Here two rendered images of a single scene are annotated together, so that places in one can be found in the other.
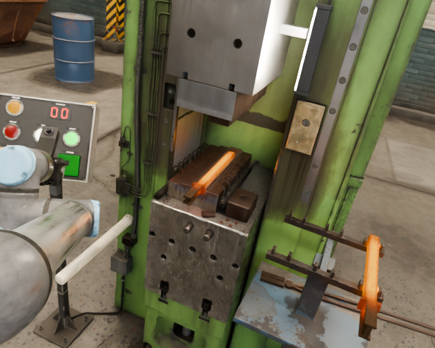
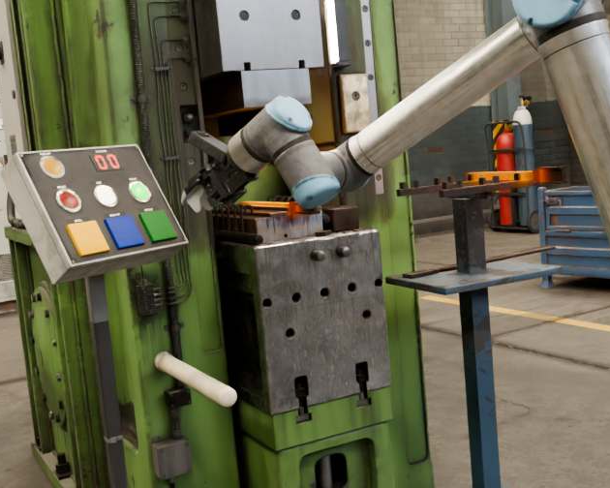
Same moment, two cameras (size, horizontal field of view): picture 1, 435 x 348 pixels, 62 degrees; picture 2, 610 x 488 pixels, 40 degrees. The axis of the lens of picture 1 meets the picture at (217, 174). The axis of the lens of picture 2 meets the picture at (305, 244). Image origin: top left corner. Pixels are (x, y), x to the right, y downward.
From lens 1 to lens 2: 1.79 m
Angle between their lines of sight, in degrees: 47
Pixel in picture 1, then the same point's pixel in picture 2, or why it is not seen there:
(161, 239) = (282, 304)
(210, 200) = (314, 219)
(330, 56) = (350, 21)
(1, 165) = (290, 111)
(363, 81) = (383, 39)
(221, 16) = not seen: outside the picture
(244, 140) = not seen: hidden behind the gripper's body
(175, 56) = (231, 45)
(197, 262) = (334, 308)
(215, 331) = (382, 412)
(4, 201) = (311, 149)
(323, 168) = not seen: hidden behind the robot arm
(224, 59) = (287, 35)
